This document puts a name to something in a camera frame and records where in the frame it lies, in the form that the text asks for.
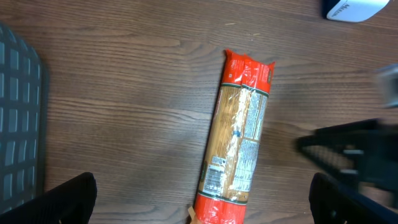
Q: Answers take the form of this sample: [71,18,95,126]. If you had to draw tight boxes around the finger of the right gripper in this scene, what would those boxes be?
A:
[295,119,397,205]

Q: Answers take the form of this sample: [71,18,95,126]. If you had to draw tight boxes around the dark grey plastic basket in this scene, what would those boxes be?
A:
[1,24,48,213]

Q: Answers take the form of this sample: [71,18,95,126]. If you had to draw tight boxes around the white barcode scanner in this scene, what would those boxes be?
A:
[321,0,390,23]

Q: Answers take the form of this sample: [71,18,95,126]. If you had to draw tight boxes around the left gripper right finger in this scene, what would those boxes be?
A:
[308,172,397,224]

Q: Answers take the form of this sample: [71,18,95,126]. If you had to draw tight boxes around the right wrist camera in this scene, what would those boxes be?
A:
[374,63,397,108]

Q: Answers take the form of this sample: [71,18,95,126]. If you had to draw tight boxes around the orange noodle package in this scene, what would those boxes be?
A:
[188,50,275,223]

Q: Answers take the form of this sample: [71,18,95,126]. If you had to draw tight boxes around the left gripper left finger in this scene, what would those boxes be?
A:
[1,172,97,224]

